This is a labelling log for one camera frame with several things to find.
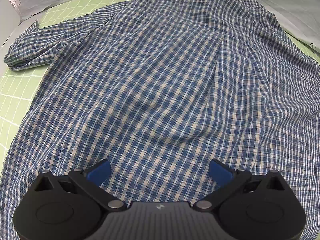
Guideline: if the white rounded board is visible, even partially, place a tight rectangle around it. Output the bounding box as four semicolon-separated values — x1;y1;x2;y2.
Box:
0;0;20;47

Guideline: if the blue plaid shirt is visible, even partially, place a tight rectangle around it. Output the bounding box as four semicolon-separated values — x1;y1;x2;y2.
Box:
1;0;319;239

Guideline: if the green grid mat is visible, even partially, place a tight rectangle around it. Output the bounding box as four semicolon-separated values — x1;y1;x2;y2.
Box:
0;0;320;160

